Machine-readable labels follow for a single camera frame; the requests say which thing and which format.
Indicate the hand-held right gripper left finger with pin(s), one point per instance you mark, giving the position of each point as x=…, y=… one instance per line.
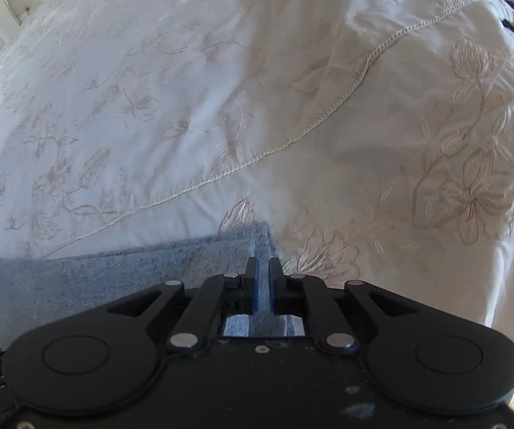
x=252, y=287

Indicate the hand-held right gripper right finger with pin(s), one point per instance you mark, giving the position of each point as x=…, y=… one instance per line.
x=274, y=287

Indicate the blue-grey knit pants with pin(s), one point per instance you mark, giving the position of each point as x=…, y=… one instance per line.
x=127, y=272

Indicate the white embroidered bedspread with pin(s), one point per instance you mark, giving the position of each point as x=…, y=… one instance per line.
x=239, y=98

